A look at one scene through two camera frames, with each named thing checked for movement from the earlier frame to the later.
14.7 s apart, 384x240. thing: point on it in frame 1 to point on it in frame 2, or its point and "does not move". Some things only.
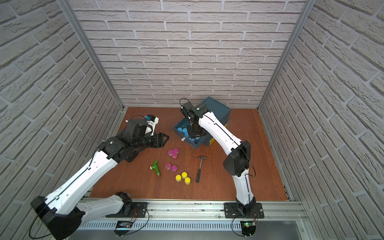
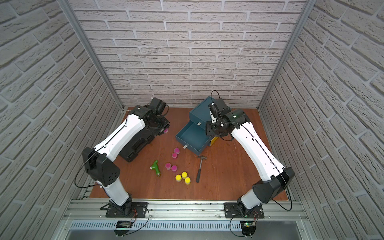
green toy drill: x=155 y=166 does not move
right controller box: x=248 y=228 does not move
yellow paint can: x=184 y=175 does not move
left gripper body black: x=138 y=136 to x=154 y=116
